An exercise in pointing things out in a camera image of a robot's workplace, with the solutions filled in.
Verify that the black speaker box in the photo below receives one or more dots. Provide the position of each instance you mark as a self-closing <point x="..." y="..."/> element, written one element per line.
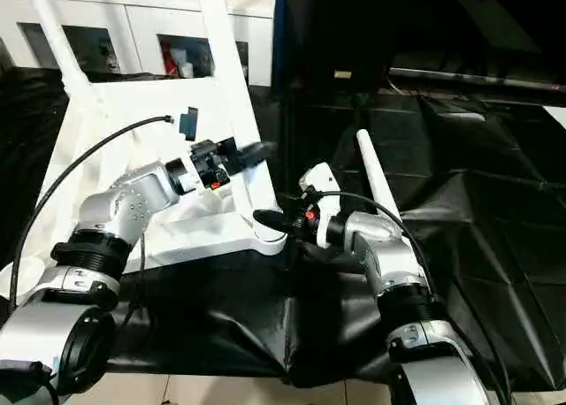
<point x="345" y="25"/>

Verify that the black television edge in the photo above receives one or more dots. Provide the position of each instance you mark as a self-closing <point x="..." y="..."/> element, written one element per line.
<point x="477" y="78"/>

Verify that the white plastic table top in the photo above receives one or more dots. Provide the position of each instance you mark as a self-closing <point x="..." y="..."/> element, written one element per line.
<point x="155" y="100"/>

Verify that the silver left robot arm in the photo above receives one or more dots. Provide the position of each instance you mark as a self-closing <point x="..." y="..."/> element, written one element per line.
<point x="124" y="201"/>

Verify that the white plastic table leg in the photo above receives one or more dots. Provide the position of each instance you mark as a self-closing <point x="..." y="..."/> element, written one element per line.
<point x="57" y="47"/>
<point x="225" y="60"/>
<point x="376" y="170"/>

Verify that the white flat board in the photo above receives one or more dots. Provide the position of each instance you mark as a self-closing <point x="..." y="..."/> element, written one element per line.
<point x="556" y="115"/>

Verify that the red packet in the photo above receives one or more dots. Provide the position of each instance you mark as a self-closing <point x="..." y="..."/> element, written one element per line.
<point x="168" y="60"/>

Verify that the white glass-door cabinet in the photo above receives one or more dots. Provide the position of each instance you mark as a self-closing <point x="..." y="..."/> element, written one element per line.
<point x="132" y="16"/>

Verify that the black plastic mat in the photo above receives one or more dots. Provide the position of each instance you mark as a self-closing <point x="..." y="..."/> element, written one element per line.
<point x="464" y="223"/>

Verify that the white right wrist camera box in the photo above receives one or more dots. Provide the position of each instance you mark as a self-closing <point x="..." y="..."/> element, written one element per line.
<point x="323" y="184"/>

